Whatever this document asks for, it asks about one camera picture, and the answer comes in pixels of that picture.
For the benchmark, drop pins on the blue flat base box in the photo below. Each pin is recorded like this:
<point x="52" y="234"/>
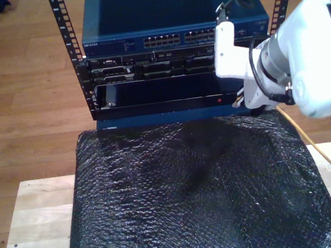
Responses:
<point x="167" y="117"/>

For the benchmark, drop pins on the black rack server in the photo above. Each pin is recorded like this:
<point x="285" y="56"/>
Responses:
<point x="147" y="67"/>

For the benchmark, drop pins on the black bubble mat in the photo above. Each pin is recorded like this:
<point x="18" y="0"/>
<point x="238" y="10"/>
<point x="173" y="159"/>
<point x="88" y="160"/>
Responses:
<point x="162" y="205"/>

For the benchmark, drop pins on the blue network switch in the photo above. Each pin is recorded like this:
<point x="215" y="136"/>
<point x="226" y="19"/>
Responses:
<point x="155" y="8"/>

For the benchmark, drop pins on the black open rack frame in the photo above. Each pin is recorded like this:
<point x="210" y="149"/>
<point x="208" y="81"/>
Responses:
<point x="62" y="19"/>

